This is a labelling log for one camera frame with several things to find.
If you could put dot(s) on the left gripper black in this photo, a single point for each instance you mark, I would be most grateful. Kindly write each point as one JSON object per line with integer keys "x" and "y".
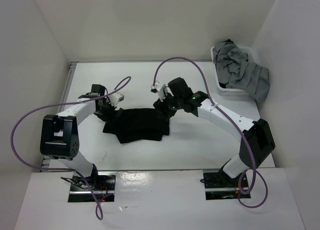
{"x": 112, "y": 109}

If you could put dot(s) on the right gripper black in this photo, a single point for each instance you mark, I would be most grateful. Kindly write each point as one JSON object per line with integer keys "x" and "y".
{"x": 161, "y": 106}

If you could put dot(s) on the black skirt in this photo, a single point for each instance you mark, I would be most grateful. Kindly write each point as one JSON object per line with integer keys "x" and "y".
{"x": 131, "y": 125}

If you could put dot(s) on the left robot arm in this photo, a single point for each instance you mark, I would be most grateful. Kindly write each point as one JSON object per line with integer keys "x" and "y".
{"x": 60, "y": 137}

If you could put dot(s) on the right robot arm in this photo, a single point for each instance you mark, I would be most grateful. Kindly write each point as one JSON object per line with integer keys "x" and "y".
{"x": 255, "y": 137}

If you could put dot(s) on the white plastic basket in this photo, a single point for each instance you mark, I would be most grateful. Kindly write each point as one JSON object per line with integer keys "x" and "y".
{"x": 252, "y": 57}

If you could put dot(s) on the grey skirt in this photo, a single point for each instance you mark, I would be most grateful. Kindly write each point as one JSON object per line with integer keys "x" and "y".
{"x": 235, "y": 71}

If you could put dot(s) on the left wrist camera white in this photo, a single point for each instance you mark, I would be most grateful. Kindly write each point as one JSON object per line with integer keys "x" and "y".
{"x": 115, "y": 99}

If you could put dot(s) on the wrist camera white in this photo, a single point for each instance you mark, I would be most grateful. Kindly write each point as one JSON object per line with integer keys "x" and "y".
{"x": 161, "y": 89}
{"x": 115, "y": 99}

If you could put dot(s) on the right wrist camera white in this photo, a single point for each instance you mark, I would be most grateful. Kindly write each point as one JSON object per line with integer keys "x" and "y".
{"x": 161, "y": 89}

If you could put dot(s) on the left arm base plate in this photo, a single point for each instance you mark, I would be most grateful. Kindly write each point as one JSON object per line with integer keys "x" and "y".
{"x": 103, "y": 189}

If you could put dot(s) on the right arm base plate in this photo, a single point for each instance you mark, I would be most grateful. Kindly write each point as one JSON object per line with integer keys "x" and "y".
{"x": 219, "y": 186}

